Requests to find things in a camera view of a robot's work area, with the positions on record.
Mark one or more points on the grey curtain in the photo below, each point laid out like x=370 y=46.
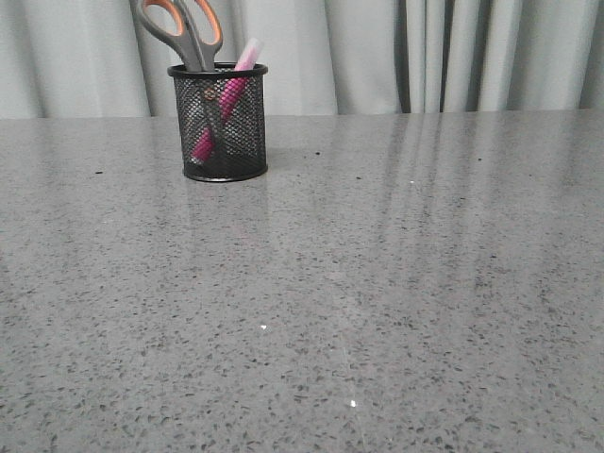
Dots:
x=94 y=59

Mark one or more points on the grey orange scissors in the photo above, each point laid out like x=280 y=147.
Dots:
x=189 y=33

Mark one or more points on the pink highlighter pen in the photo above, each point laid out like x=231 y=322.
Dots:
x=229 y=98

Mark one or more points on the black mesh pen holder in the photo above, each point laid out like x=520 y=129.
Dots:
x=245 y=140

